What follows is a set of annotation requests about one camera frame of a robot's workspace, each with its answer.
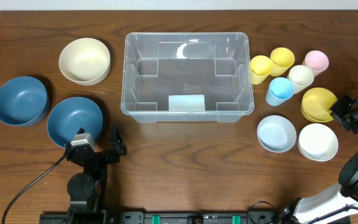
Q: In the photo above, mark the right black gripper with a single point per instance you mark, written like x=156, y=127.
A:
x=344, y=115

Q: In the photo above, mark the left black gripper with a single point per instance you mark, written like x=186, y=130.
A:
x=101, y=156

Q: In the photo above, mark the yellow small bowl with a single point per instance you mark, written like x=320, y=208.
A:
x=316, y=103

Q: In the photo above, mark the white small bowl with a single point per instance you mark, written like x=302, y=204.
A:
x=318, y=142

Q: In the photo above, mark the pink cup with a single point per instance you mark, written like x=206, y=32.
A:
x=316, y=61

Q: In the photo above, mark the cream cup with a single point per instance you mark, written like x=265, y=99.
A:
x=301, y=77

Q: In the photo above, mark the grey-blue small bowl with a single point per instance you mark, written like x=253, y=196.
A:
x=276, y=134

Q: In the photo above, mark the yellow cup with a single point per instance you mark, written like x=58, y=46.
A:
x=261, y=67
x=282, y=59

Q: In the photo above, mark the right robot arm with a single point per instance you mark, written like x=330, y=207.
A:
x=337, y=203

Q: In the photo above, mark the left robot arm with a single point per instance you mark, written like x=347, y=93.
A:
x=87, y=189

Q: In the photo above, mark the clear plastic storage container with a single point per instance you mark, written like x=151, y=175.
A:
x=187, y=76

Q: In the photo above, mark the yellow cup beside container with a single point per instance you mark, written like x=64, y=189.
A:
x=261, y=67

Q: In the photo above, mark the dark blue bowl near gripper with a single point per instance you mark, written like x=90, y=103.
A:
x=70, y=115

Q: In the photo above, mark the light blue cup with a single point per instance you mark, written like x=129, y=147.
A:
x=280, y=90

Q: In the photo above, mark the cream bowl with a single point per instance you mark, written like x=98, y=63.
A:
x=85, y=61

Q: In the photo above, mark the dark blue bowl far left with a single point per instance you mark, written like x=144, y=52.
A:
x=24, y=101

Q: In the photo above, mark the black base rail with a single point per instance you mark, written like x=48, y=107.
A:
x=166, y=218

